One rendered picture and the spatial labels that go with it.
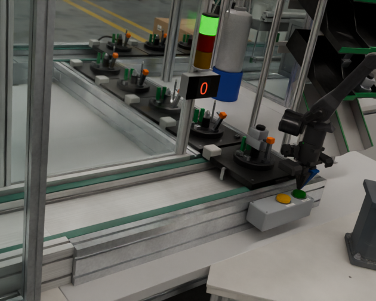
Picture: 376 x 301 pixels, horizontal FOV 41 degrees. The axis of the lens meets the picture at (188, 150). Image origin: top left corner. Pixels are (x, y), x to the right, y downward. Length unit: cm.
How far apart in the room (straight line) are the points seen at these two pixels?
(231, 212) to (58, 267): 51
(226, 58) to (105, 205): 132
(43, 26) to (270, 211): 82
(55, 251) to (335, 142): 109
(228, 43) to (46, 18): 171
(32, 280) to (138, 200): 46
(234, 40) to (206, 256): 138
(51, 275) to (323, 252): 76
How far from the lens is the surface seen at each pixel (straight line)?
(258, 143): 160
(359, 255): 149
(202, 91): 151
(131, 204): 140
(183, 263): 130
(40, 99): 89
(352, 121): 198
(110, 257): 120
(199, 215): 131
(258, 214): 141
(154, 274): 125
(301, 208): 151
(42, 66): 87
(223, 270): 131
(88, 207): 136
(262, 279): 132
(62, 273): 117
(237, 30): 247
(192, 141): 171
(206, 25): 146
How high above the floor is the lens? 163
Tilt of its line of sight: 24 degrees down
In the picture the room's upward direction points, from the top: 10 degrees clockwise
